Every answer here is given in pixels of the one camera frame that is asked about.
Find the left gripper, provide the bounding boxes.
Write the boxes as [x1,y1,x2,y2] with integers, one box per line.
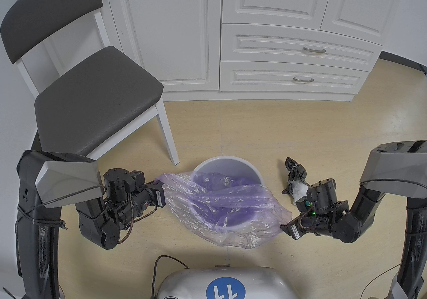
[131,180,167,214]

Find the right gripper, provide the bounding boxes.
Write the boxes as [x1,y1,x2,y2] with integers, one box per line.
[286,213,335,241]

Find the white printed wrapper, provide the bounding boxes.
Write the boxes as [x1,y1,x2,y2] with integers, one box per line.
[290,182,310,205]

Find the black plastic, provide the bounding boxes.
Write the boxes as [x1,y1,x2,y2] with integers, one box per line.
[282,157,308,195]

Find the purple plastic bag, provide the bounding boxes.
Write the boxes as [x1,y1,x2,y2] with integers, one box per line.
[156,171,293,250]

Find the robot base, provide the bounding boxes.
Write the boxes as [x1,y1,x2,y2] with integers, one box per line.
[160,266,298,299]

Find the white trash bin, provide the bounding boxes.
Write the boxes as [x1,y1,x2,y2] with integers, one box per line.
[192,156,264,235]

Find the white chair dark grey cushions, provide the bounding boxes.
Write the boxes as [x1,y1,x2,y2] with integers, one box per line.
[0,0,181,215]

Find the brown braided cable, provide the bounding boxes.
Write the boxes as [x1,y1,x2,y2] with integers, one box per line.
[118,204,158,245]

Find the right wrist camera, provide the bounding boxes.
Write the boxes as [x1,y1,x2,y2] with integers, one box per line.
[296,198,316,217]

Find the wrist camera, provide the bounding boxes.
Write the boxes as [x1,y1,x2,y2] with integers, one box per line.
[296,198,316,217]
[128,171,147,191]

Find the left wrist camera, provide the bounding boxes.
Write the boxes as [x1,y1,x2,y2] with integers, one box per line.
[128,171,147,191]

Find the thin black cable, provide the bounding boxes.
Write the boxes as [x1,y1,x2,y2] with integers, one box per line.
[363,264,403,299]

